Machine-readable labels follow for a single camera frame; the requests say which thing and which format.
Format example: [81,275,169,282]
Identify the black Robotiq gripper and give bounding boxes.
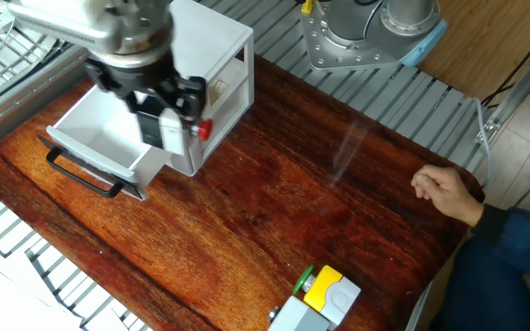
[84,49,208,130]

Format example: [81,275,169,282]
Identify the white plastic drawer cabinet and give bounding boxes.
[167,0,256,177]

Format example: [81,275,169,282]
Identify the white drawer with black handle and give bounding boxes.
[36,85,175,201]

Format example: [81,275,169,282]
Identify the right forearm in dark sleeve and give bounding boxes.
[469,204,530,291]

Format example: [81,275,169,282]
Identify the person's right hand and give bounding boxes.
[409,165,485,228]

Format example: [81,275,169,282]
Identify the glossy wood grain table mat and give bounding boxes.
[0,52,486,331]

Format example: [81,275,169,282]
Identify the yellow box with green button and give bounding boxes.
[292,264,363,330]

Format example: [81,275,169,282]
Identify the white paper sheet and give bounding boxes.
[0,232,83,331]

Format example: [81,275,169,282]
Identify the white grey push-button box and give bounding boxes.
[267,295,335,331]

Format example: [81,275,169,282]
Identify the person in dark blue jacket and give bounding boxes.
[428,204,530,331]

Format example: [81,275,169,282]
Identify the grey aluminium rail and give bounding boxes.
[0,45,92,160]

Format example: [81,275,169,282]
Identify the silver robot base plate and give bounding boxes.
[298,2,402,74]

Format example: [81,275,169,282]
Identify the black floor cables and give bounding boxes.
[479,17,530,110]

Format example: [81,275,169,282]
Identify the aluminium frame leg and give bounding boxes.
[478,29,530,144]

